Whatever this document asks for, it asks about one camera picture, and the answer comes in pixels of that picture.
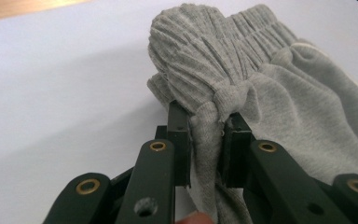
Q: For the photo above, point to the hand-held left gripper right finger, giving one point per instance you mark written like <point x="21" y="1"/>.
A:
<point x="270" y="180"/>

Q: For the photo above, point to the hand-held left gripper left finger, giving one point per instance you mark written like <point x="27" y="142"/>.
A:
<point x="155" y="174"/>

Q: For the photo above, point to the grey shorts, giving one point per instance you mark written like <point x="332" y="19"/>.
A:
<point x="292" y="102"/>

